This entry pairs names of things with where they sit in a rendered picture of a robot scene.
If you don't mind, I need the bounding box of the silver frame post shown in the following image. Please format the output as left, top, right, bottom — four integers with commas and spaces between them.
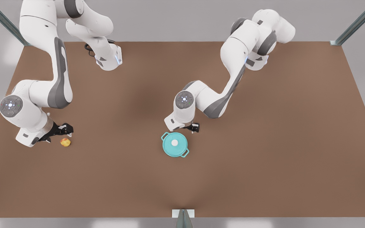
330, 0, 365, 46
0, 0, 31, 47
172, 209, 195, 228

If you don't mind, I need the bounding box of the teal pot lid white knob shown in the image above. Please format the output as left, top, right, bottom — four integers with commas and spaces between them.
163, 132, 188, 157

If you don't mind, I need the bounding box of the black cable loop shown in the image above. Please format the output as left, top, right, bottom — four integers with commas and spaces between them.
84, 39, 116, 58

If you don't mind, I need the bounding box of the teal pot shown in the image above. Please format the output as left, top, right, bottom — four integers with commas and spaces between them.
161, 132, 190, 158

